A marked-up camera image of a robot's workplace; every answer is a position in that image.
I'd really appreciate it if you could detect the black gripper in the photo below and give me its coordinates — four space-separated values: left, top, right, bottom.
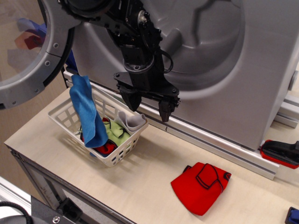
114 61 180 122

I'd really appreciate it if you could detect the blue cloth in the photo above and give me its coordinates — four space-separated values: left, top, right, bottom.
70 75 108 148

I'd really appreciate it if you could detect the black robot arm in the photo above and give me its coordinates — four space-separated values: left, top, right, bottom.
60 0 180 122

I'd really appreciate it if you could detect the white plastic laundry basket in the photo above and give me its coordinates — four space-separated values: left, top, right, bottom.
48 87 149 167

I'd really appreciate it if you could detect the grey toy washing machine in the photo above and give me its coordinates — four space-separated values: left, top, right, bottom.
70 0 299 151

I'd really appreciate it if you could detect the round grey machine door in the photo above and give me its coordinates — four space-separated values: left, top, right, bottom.
0 0 81 110

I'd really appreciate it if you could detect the grey cloth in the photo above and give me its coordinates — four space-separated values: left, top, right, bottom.
115 111 146 134

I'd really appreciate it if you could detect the light green cloth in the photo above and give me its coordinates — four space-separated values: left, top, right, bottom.
102 118 130 147

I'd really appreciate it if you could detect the red cloth in basket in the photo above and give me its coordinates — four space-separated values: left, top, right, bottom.
80 117 117 157

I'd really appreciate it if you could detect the red garment on table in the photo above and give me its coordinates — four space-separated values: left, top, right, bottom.
171 162 231 216

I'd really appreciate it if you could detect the red black clamp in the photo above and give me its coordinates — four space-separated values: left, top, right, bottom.
260 140 299 169

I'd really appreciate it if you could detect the blue black object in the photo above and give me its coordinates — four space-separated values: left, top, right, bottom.
285 207 299 224

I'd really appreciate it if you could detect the aluminium rail base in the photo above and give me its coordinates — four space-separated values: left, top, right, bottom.
63 70 280 181

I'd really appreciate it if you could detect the metal table frame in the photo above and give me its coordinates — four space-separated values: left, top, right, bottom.
9 148 134 224

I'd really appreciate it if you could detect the black cable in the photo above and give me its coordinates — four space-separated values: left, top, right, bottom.
0 201 33 224

